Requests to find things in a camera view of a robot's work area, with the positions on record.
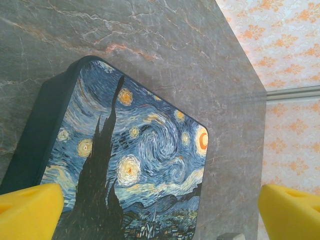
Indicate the aluminium corner frame post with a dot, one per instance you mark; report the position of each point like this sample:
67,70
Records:
295,93

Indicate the starry night painted tin box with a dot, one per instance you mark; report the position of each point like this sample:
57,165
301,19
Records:
150,150

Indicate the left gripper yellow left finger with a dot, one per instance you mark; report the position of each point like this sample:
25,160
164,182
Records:
30,212

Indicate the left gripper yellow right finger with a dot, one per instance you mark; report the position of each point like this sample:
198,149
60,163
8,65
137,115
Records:
292,217

